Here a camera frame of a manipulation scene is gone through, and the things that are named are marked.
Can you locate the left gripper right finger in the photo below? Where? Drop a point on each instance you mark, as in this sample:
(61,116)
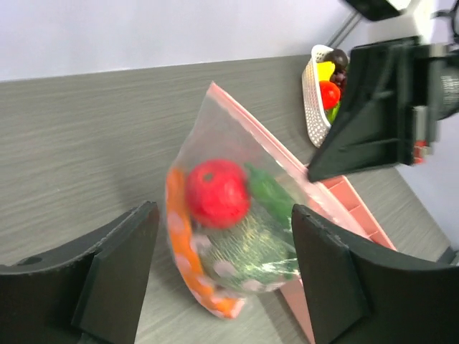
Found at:
(361,292)

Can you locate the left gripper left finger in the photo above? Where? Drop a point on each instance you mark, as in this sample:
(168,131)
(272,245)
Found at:
(89,290)

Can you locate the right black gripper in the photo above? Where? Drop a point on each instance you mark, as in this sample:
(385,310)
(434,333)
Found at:
(375,126)

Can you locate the green chili pepper toy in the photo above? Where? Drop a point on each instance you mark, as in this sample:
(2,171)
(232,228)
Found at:
(278,203)

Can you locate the orange papaya slice toy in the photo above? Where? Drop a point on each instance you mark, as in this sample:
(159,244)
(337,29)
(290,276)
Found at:
(178,224)

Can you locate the clear pink zip bag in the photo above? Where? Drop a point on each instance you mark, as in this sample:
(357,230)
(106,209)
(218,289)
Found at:
(225,130)

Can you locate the red apple toy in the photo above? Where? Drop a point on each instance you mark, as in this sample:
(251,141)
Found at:
(216,193)

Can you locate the white fruit basket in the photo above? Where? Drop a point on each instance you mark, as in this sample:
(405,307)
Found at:
(318,120)

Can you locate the red tomato toy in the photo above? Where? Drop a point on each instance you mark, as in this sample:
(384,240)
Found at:
(330,94)

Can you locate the purple grapes toy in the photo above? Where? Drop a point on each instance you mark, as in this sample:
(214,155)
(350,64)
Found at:
(339,78)

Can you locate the yellow pepper toy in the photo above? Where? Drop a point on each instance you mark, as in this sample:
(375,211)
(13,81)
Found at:
(325,70)

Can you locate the pink compartment tray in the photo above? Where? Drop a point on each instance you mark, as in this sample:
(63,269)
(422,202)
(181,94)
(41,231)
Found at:
(339,202)

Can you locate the dark avocado toy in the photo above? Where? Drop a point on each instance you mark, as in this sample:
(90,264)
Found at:
(338,57)

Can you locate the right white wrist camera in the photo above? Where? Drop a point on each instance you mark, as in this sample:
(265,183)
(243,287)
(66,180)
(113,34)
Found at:
(388,20)

